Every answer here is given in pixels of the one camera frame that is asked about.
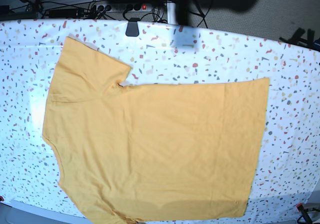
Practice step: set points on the black table clamp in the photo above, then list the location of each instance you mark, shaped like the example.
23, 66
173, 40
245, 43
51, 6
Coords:
132, 29

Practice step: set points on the white power strip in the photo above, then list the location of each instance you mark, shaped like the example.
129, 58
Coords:
121, 7

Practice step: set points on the terrazzo patterned table cloth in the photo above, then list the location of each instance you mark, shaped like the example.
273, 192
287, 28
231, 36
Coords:
289, 161

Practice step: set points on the yellow T-shirt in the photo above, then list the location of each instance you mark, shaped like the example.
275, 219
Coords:
153, 152

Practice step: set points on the white metal post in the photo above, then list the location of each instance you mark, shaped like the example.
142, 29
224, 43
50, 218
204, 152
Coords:
171, 13

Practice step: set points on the black power adapter brick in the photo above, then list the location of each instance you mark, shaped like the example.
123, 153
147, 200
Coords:
73, 13

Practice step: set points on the red clamp right corner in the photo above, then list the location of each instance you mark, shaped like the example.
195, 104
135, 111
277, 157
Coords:
300, 207

